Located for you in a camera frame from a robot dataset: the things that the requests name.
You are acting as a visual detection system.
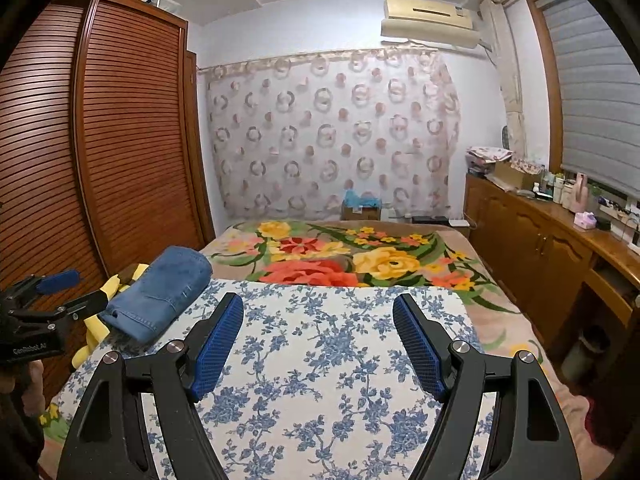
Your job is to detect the grey waste bin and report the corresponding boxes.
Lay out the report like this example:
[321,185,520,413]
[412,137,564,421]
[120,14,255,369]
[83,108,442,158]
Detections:
[562,327,611,386]

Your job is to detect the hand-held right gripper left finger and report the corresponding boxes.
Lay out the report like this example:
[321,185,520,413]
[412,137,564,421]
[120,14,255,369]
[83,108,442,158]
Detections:
[56,291,245,480]

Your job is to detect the colourful flower print blanket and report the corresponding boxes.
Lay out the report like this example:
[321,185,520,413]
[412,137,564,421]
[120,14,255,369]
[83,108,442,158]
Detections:
[40,220,601,480]

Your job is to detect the ring pattern curtain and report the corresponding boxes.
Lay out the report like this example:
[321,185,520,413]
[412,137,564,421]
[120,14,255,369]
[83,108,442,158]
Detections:
[197,47,461,221]

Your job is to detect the small cardboard box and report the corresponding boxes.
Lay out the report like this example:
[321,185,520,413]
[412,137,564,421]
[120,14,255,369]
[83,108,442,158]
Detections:
[341,202,383,221]

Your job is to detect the wrapped air conditioner pipe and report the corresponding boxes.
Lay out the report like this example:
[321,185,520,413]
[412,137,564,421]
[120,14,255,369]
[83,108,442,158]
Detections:
[477,0,528,166]

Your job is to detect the cream wall air conditioner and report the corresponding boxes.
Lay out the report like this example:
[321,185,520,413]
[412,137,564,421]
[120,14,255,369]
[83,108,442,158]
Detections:
[380,0,481,51]

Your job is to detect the yellow plush toy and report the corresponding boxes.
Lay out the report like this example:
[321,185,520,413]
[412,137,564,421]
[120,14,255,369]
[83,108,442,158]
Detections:
[70,262,151,370]

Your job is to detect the pink bottle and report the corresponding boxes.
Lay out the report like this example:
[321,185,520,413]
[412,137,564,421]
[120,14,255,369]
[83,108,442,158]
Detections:
[575,174,591,213]

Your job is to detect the blue denim pants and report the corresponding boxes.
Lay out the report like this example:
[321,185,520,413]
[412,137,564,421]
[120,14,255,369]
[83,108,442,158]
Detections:
[97,246,213,345]

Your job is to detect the open cardboard box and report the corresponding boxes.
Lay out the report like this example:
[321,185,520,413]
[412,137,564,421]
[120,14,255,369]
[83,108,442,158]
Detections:
[492,160,546,191]

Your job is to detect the wooden cabinet counter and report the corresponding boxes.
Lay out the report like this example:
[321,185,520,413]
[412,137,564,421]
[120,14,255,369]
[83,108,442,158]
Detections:
[465,172,640,396]

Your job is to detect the blue floral white bed sheet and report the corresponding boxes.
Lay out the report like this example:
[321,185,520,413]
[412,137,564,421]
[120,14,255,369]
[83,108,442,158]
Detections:
[42,280,501,480]

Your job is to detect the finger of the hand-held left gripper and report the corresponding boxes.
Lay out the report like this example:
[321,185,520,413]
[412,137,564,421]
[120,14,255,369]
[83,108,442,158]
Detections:
[32,292,108,329]
[7,269,82,306]

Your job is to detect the person's left hand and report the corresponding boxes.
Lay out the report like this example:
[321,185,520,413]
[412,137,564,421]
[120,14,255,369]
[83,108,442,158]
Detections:
[0,360,45,417]

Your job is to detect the wooden louvered wardrobe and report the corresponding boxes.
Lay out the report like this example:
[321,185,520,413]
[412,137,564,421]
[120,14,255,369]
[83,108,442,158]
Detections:
[0,0,216,401]

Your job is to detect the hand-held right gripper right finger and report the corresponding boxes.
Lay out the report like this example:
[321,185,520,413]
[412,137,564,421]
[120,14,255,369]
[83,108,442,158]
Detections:
[392,293,583,480]

